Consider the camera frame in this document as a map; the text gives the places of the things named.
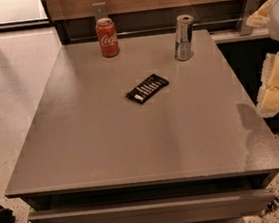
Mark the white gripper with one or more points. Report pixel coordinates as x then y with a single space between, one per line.
268 100

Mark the silver redbull can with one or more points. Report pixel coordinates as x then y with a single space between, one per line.
183 37

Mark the red coca-cola can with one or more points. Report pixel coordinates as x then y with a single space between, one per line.
107 37

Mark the black screwdriver bit set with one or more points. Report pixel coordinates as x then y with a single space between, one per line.
147 89

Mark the grey drawer cabinet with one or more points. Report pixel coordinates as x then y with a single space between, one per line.
195 152

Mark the right grey metal bracket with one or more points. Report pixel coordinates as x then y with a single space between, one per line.
249 7

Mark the grey metal bracket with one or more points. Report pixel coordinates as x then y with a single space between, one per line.
249 7
99 10

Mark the left grey metal bracket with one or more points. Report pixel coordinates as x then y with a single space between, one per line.
99 10

